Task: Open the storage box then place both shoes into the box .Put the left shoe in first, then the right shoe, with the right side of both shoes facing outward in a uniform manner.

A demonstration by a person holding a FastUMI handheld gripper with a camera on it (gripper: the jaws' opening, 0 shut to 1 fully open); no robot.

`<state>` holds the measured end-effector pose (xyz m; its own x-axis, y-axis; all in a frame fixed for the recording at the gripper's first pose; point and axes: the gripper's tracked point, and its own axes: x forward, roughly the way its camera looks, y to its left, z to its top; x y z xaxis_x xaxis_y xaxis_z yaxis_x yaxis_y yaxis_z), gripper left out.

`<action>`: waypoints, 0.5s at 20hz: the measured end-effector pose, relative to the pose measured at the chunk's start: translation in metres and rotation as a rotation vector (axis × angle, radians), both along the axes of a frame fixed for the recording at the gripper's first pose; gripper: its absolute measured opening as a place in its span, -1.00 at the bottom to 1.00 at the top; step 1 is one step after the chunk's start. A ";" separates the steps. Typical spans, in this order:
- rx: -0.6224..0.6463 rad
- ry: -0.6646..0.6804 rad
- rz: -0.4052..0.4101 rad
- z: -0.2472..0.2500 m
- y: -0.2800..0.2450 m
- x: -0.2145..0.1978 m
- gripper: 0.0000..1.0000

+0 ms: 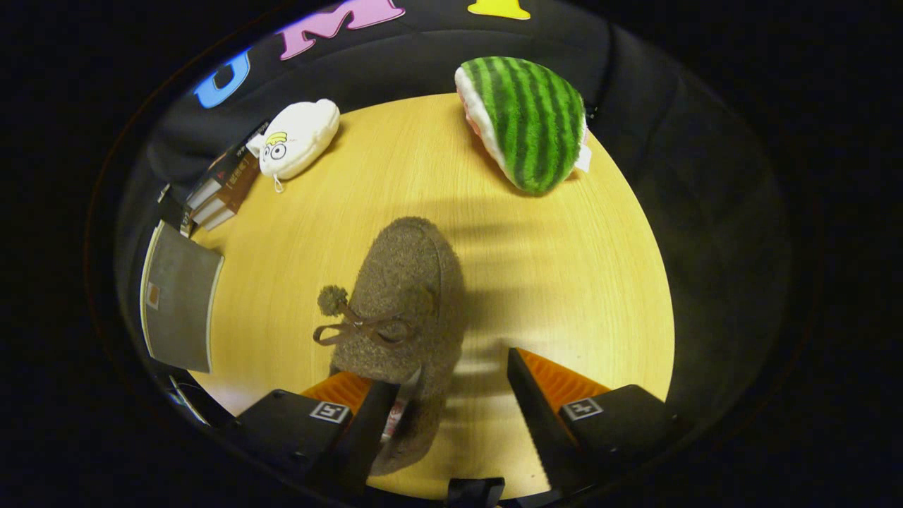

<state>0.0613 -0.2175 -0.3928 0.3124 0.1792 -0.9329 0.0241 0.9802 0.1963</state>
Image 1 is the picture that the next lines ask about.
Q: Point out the white plush toy with eyes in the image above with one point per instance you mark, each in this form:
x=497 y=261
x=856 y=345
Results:
x=300 y=137

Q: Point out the grey fabric storage box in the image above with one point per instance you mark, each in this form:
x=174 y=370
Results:
x=183 y=296

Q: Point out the brown fuzzy shoe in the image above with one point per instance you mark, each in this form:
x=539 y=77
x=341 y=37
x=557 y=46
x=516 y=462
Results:
x=409 y=268

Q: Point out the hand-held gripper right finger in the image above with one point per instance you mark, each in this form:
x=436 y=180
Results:
x=543 y=423

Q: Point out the watermelon slice plush toy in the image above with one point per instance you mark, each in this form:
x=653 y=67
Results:
x=529 y=120

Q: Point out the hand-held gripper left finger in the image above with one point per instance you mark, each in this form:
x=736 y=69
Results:
x=296 y=430

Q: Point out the dark cover book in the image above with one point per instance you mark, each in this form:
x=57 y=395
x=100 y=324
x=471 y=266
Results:
x=226 y=166

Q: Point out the brown cover book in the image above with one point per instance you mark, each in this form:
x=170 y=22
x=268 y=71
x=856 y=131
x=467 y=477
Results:
x=222 y=217
x=236 y=187

